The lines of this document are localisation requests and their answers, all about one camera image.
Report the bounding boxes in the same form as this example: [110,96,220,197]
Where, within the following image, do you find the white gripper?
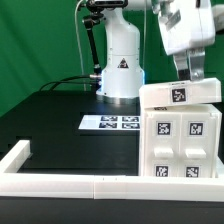
[158,0,215,81]

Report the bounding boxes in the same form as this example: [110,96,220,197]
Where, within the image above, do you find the white cabinet top block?
[139,78,222,109]

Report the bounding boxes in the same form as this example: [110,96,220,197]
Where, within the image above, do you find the white cabinet door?
[179,113,212,178]
[141,112,180,177]

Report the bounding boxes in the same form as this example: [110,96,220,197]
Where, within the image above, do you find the white cabinet body box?
[139,104,222,178]

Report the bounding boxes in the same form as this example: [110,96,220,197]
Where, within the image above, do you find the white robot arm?
[93,0,217,102]

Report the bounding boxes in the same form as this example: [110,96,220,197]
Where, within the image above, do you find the white marker base sheet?
[79,115,140,131]

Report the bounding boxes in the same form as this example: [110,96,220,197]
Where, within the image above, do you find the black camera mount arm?
[82,0,128,76]

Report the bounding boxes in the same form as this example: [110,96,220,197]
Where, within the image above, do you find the grey thin cable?
[74,0,88,92]

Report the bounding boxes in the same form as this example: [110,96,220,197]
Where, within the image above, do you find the black cables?
[39,75,102,92]

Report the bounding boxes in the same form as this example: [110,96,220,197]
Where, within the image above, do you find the white U-shaped obstacle frame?
[0,140,224,202]

